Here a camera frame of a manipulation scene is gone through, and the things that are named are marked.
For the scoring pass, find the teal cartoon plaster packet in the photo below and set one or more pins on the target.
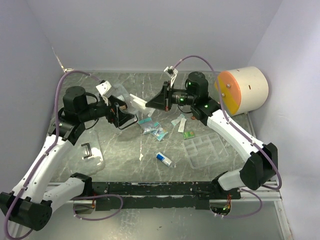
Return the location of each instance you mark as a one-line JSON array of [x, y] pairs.
[[159, 133]]

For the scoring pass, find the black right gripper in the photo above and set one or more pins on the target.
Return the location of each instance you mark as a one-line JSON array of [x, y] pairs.
[[163, 101]]

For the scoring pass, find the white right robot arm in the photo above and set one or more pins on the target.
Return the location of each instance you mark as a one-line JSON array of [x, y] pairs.
[[260, 159]]

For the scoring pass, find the cream cylinder orange face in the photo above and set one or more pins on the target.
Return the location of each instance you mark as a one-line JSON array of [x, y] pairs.
[[243, 89]]

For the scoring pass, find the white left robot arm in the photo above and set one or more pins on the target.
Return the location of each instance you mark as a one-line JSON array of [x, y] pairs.
[[29, 204]]

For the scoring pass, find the aluminium frame rail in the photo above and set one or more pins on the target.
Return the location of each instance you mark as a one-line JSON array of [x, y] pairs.
[[263, 193]]

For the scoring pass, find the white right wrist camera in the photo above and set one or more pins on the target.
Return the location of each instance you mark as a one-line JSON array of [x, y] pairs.
[[172, 73]]

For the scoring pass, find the green white medicine box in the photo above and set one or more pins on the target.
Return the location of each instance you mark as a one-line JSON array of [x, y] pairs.
[[188, 135]]

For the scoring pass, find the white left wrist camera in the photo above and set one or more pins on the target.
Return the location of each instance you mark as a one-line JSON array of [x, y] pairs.
[[105, 90]]

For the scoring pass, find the clear box lid black handle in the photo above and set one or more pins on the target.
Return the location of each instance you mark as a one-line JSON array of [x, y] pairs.
[[85, 157]]

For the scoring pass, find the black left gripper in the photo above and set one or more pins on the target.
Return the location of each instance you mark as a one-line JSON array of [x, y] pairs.
[[119, 118]]

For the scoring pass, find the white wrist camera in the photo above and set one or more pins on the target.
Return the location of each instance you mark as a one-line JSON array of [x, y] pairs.
[[172, 73], [105, 90]]

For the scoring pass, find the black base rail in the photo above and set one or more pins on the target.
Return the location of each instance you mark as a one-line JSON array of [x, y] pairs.
[[161, 195]]

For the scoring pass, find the white teal swab packet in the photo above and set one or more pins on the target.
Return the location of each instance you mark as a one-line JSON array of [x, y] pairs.
[[181, 121]]

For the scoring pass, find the clear plastic medicine box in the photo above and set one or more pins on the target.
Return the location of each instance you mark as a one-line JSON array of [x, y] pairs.
[[119, 89]]

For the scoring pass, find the clear compartment tray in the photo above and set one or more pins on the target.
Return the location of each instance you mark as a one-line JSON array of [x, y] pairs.
[[205, 150]]

